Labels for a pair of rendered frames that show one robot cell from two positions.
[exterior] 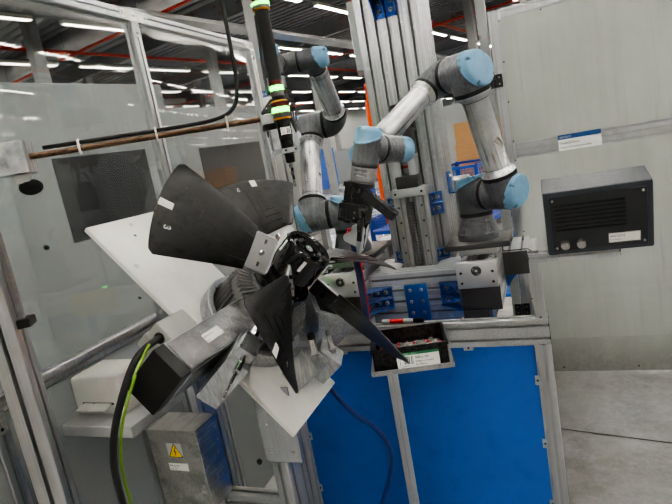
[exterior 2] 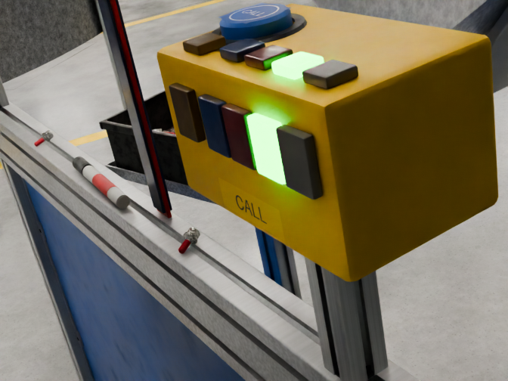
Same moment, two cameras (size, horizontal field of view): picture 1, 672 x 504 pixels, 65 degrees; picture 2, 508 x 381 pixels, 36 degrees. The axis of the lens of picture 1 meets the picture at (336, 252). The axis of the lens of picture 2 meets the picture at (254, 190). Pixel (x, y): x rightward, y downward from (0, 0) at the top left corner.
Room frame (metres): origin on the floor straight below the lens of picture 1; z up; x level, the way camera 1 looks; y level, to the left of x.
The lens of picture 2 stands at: (2.12, 0.42, 1.18)
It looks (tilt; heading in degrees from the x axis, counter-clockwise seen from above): 26 degrees down; 220
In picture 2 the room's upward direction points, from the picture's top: 12 degrees counter-clockwise
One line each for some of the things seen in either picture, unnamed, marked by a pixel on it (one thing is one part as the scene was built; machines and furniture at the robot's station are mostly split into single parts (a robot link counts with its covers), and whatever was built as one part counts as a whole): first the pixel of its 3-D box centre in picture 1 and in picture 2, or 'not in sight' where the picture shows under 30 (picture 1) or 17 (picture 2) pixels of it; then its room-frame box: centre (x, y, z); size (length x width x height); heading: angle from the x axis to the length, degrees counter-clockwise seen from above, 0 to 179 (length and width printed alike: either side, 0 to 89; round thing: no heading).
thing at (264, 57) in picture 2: not in sight; (268, 57); (1.82, 0.21, 1.08); 0.02 x 0.02 x 0.01; 68
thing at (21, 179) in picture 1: (30, 184); not in sight; (1.22, 0.65, 1.48); 0.05 x 0.04 x 0.05; 103
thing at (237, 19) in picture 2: not in sight; (256, 25); (1.78, 0.17, 1.08); 0.04 x 0.04 x 0.02
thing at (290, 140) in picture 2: not in sight; (298, 162); (1.86, 0.24, 1.04); 0.02 x 0.01 x 0.03; 68
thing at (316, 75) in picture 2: not in sight; (329, 73); (1.84, 0.25, 1.08); 0.02 x 0.02 x 0.01; 68
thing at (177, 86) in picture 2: not in sight; (187, 112); (1.82, 0.15, 1.04); 0.02 x 0.01 x 0.03; 68
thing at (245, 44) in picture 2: not in sight; (243, 50); (1.82, 0.18, 1.08); 0.02 x 0.02 x 0.01; 68
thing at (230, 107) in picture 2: not in sight; (242, 136); (1.85, 0.20, 1.04); 0.02 x 0.01 x 0.03; 68
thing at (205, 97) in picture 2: not in sight; (217, 125); (1.84, 0.18, 1.04); 0.02 x 0.01 x 0.03; 68
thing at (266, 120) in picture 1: (281, 133); not in sight; (1.34, 0.08, 1.50); 0.09 x 0.07 x 0.10; 103
